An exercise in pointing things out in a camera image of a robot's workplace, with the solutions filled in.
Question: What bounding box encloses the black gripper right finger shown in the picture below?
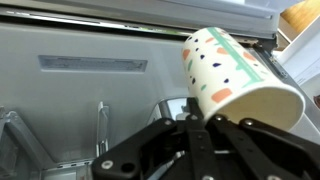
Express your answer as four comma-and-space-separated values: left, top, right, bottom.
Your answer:
206, 114, 320, 180

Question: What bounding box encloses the stainless steel refrigerator drawer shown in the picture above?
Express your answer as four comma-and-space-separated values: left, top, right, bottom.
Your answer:
0, 0, 319, 180

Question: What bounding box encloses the patterned paper cup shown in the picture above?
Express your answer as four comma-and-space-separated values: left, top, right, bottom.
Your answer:
181, 27, 305, 130

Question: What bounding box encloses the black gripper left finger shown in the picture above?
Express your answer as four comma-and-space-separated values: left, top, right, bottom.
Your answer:
186, 98, 222, 180

